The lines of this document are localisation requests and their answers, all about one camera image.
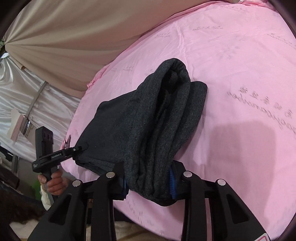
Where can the person's left hand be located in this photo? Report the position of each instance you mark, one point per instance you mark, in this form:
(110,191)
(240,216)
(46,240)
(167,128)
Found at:
(56,185)

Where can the silver satin curtain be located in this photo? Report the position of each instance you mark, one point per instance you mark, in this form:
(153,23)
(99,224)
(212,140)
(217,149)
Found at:
(40,102)

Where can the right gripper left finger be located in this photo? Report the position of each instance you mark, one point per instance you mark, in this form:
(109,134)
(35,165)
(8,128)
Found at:
(67,217)

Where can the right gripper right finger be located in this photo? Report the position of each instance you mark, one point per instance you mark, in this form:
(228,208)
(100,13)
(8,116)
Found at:
(213,210)

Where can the dark grey pants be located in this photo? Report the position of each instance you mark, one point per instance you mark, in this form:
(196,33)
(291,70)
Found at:
(145,129)

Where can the cream jacket sleeve forearm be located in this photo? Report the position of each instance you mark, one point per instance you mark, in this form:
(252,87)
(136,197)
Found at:
(46,198)

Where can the beige duvet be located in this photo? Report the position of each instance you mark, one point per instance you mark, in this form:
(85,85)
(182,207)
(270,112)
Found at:
(67,42)

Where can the pink bed sheet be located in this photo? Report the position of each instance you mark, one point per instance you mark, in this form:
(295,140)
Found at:
(245,54)

